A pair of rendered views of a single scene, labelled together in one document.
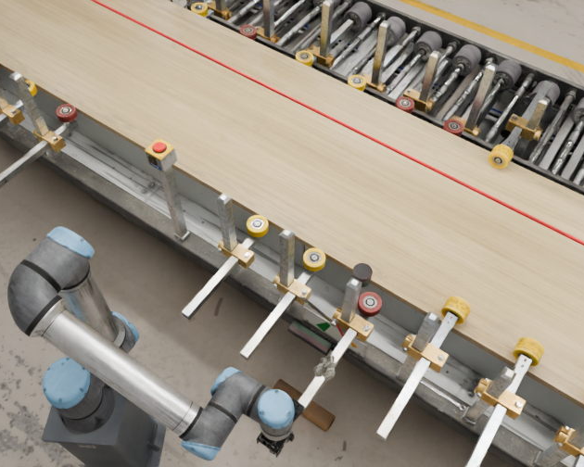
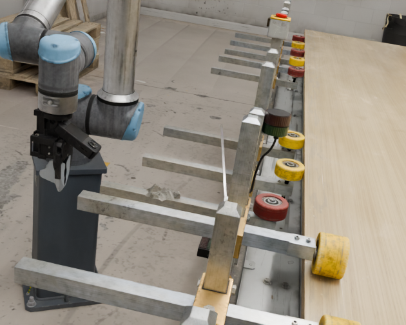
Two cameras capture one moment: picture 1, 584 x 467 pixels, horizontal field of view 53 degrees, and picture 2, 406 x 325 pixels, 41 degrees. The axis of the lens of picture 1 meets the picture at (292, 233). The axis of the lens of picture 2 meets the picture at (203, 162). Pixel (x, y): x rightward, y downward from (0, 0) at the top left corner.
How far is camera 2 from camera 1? 1.70 m
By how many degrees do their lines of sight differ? 56
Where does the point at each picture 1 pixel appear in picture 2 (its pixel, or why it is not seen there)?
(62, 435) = not seen: hidden behind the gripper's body
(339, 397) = not seen: outside the picture
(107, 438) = (40, 166)
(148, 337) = (176, 271)
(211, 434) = (19, 27)
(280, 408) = (58, 41)
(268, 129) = not seen: outside the picture
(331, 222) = (348, 173)
